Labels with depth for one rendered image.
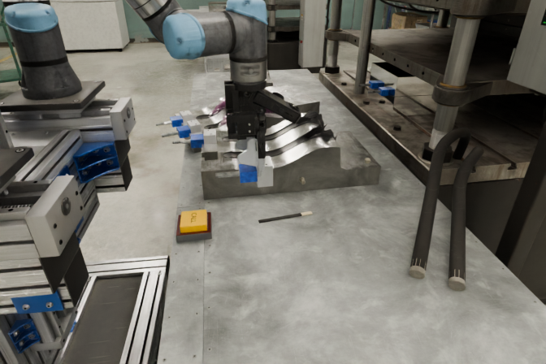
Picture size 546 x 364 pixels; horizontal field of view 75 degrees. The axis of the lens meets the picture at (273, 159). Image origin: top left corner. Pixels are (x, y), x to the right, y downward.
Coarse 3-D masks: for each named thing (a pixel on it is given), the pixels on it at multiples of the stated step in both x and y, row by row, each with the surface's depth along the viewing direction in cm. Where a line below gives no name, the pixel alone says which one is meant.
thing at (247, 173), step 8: (240, 168) 83; (248, 168) 83; (256, 168) 83; (272, 168) 81; (216, 176) 82; (224, 176) 83; (232, 176) 83; (240, 176) 82; (248, 176) 82; (256, 176) 82; (264, 176) 82; (272, 176) 82; (264, 184) 83; (272, 184) 83
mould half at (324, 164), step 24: (216, 144) 107; (312, 144) 98; (336, 144) 98; (360, 144) 114; (216, 168) 94; (288, 168) 97; (312, 168) 98; (336, 168) 99; (360, 168) 101; (216, 192) 97; (240, 192) 98; (264, 192) 99; (288, 192) 101
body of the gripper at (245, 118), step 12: (228, 84) 72; (240, 84) 71; (252, 84) 71; (264, 84) 73; (228, 96) 74; (240, 96) 74; (252, 96) 74; (228, 108) 76; (240, 108) 75; (252, 108) 75; (264, 108) 75; (228, 120) 73; (240, 120) 74; (252, 120) 74; (264, 120) 74; (228, 132) 75; (240, 132) 76; (252, 132) 76
